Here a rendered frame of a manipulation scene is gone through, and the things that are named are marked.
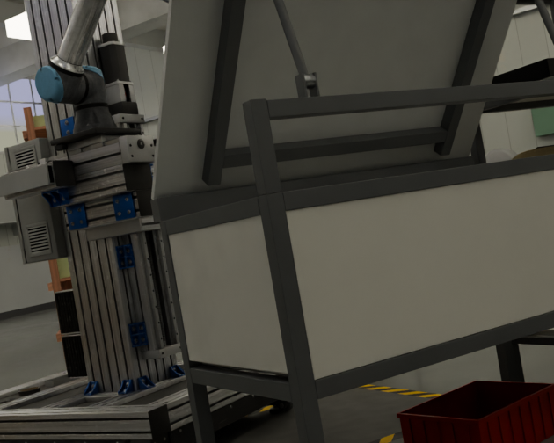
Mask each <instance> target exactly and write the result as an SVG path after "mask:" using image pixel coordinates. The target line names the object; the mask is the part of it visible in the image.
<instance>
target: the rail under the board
mask: <svg viewBox="0 0 554 443"><path fill-rule="evenodd" d="M470 165H475V160H474V156H466V157H459V158H452V159H446V160H439V161H432V162H425V163H413V164H407V165H399V166H393V167H386V168H380V169H373V170H366V171H354V172H347V173H340V174H333V175H327V176H320V177H314V178H301V179H294V180H288V181H281V192H289V191H295V190H302V189H308V188H314V187H320V186H327V185H339V184H345V183H352V182H358V181H364V180H370V179H377V178H388V177H395V176H401V175H407V174H413V173H421V172H427V171H438V170H445V169H451V168H457V167H463V166H470ZM255 197H258V193H257V187H256V185H248V186H241V187H234V188H228V189H221V190H214V191H207V192H195V193H188V194H181V195H175V196H168V197H162V198H156V199H154V200H151V201H150V203H151V208H152V214H153V219H154V223H158V222H163V221H167V220H170V219H173V218H177V217H180V216H184V215H188V214H194V213H198V212H200V211H204V210H208V209H211V208H215V207H221V206H224V205H228V204H231V203H235V202H239V201H242V200H248V199H251V198H255Z"/></svg>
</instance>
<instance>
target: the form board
mask: <svg viewBox="0 0 554 443"><path fill-rule="evenodd" d="M283 1H284V4H285V6H286V8H287V11H288V15H289V18H290V21H291V24H292V26H293V28H294V31H295V36H296V38H297V41H298V43H299V46H300V49H301V51H302V54H303V59H304V60H305V63H306V66H307V69H308V71H309V73H311V74H312V73H314V72H316V73H317V83H318V89H319V94H320V96H332V95H345V94H357V93H370V92H382V91H406V90H418V89H431V88H443V87H452V83H453V81H454V77H455V74H456V69H457V65H458V62H459V59H460V56H461V52H462V50H463V44H464V41H465V38H466V34H467V31H468V28H469V24H470V19H471V16H472V12H473V10H474V6H475V3H476V0H283ZM516 3H517V0H495V3H494V6H493V9H492V15H491V17H490V21H489V24H488V26H487V30H486V33H485V38H484V41H483V45H482V47H481V50H480V54H479V57H478V59H477V65H476V68H475V71H474V74H473V77H472V80H471V83H470V85H480V84H492V80H493V76H494V73H495V70H496V68H497V64H498V61H499V57H500V54H501V50H502V48H503V45H504V42H505V39H506V36H507V31H508V28H509V25H510V22H511V19H512V16H513V14H514V8H515V5H516ZM223 5H224V0H169V7H168V17H167V26H166V36H165V46H164V65H163V74H162V84H161V94H160V105H159V114H158V124H157V143H156V153H155V162H154V172H153V182H152V192H151V198H152V199H153V200H154V199H156V198H162V197H168V196H175V195H181V194H188V193H195V192H207V191H214V190H221V189H228V188H234V187H241V186H248V185H256V182H255V177H254V171H253V167H252V165H246V166H238V167H231V168H222V179H221V184H220V185H207V184H206V183H205V182H204V181H203V180H202V173H203V166H204V159H205V152H206V145H207V138H208V124H209V117H210V110H211V103H212V96H213V89H214V81H215V68H216V61H217V54H218V47H219V39H220V32H221V25H222V12H223ZM298 75H299V74H298V71H297V68H296V65H295V61H294V58H293V55H292V54H291V51H290V48H289V45H288V41H287V38H286V35H285V33H284V31H283V28H282V25H281V21H280V18H279V15H278V12H277V10H276V8H275V5H274V2H273V0H246V3H245V9H244V22H243V28H242V34H241V40H240V47H239V53H238V60H237V72H236V78H235V84H234V91H233V98H232V104H231V110H230V123H229V129H228V135H227V141H226V149H232V148H241V147H249V141H248V135H247V130H246V125H245V120H244V110H243V103H244V102H246V101H248V100H250V99H259V98H265V99H266V100H271V99H284V98H298V94H297V89H296V83H295V76H298ZM484 107H485V102H477V103H468V104H464V107H463V112H462V115H461V119H460V121H459V125H458V128H457V130H456V136H455V139H454V142H453V145H452V148H451V151H450V154H449V155H446V156H440V155H439V154H437V153H436V152H434V146H435V143H432V144H425V145H417V146H410V147H402V148H394V149H380V150H373V151H365V152H358V153H350V154H343V155H335V156H321V157H313V158H305V159H298V160H291V161H283V162H277V166H278V171H279V176H280V181H288V180H294V179H301V178H314V177H320V176H327V175H333V174H340V173H347V172H354V171H366V170H373V169H380V168H386V167H393V166H399V165H407V164H413V163H425V162H432V161H439V160H446V159H452V158H459V157H466V156H469V155H470V150H471V147H472V144H473V141H474V138H475V135H476V132H477V127H478V124H479V121H480V119H481V115H482V112H483V110H484ZM445 108H446V106H445V105H437V106H428V107H417V108H406V109H397V110H386V111H376V112H365V113H346V114H336V115H325V116H315V117H305V118H294V119H284V120H270V125H271V130H272V135H273V144H275V143H283V142H299V141H307V140H316V139H324V138H333V137H342V136H350V135H359V134H375V133H384V132H392V131H401V130H409V129H418V128H427V127H440V126H441V121H442V118H443V114H444V112H445Z"/></svg>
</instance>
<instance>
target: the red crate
mask: <svg viewBox="0 0 554 443"><path fill-rule="evenodd" d="M397 417H398V418H400V423H401V428H402V433H403V438H404V443H540V442H542V441H543V440H545V439H548V438H549V437H550V436H552V435H554V383H534V382H512V381H472V382H470V383H468V384H465V385H463V386H461V387H459V388H457V389H453V390H451V391H449V392H447V393H445V394H442V395H440V396H437V397H435V398H432V399H430V400H428V401H425V402H423V403H420V404H418V405H415V406H413V407H411V408H409V409H407V410H403V411H401V412H399V413H397Z"/></svg>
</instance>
